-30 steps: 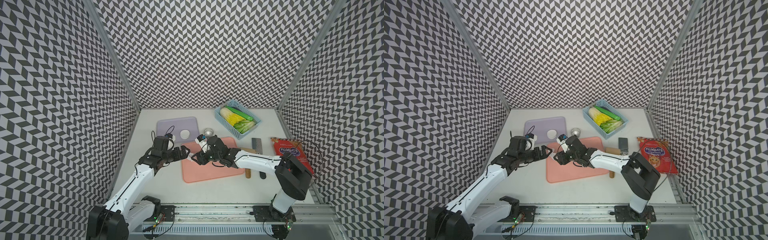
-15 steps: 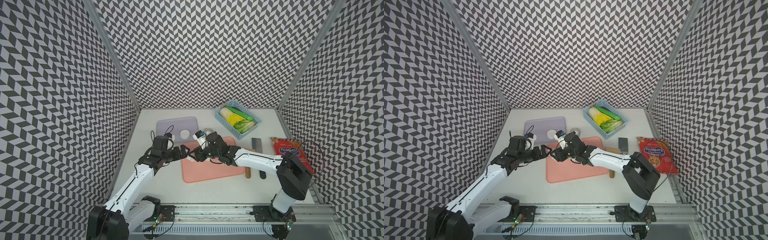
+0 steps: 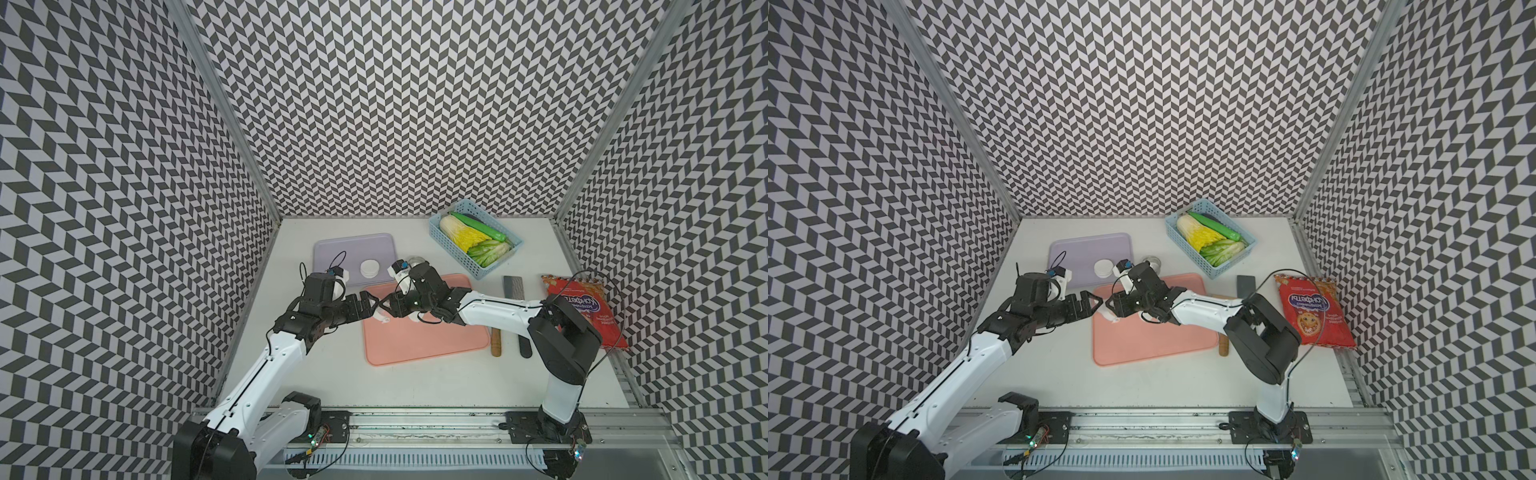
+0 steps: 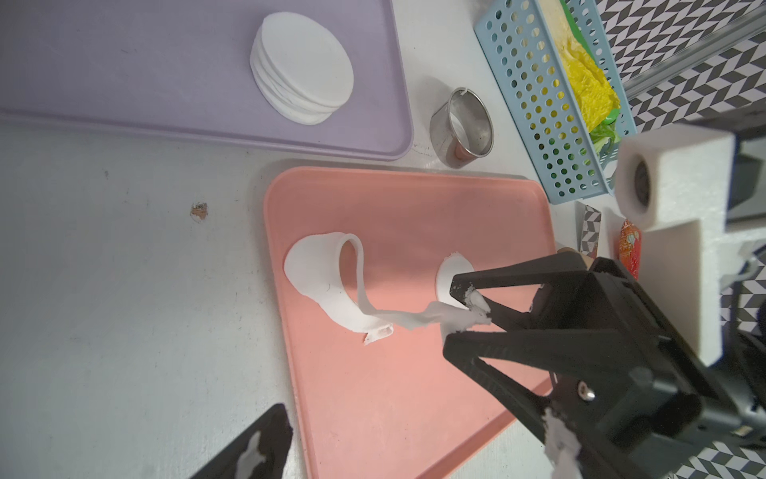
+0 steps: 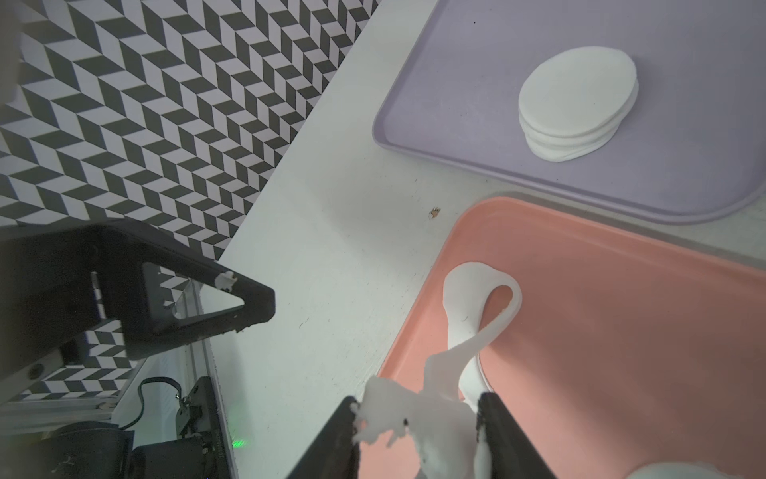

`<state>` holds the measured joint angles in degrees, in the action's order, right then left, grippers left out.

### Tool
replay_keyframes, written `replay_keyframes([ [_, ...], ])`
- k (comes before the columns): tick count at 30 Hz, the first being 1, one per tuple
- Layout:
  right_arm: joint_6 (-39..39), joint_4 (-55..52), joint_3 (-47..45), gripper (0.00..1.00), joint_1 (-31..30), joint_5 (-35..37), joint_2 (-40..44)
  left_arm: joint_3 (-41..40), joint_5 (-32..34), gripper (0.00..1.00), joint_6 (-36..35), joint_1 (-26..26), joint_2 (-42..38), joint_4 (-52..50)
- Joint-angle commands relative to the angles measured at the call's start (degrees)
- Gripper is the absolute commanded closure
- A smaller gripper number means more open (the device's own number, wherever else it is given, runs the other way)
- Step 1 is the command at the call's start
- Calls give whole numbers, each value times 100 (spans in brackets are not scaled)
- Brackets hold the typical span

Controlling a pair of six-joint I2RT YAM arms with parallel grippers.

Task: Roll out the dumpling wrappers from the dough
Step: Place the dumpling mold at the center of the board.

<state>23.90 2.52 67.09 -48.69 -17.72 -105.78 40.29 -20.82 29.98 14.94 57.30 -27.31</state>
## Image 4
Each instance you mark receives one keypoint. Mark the yellow napa cabbage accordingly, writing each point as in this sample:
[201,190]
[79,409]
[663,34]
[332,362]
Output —
[594,94]

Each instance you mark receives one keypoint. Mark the round cut white wrapper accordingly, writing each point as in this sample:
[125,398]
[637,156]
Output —
[453,265]

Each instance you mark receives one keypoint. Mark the green lettuce leaves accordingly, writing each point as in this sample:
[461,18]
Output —
[604,136]

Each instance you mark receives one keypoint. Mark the red snack bag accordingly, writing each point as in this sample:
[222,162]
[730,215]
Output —
[630,247]

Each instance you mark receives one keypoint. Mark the light blue perforated plastic basket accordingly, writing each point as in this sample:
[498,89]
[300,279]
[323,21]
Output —
[517,44]

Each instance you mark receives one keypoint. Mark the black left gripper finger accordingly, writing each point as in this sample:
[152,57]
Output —
[261,451]

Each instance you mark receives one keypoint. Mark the stack of white dumpling wrappers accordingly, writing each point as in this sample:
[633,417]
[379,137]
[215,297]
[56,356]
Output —
[301,68]

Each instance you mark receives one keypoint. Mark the white dough piece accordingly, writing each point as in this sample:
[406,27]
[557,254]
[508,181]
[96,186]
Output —
[313,267]

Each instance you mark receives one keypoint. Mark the purple plastic tray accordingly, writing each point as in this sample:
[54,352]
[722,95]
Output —
[180,69]

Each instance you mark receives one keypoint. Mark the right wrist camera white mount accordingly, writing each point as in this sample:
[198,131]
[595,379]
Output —
[673,184]

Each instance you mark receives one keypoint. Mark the pink cutting board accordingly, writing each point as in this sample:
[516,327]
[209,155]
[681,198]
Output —
[394,408]

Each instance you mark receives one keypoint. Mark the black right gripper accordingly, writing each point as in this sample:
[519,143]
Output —
[612,368]

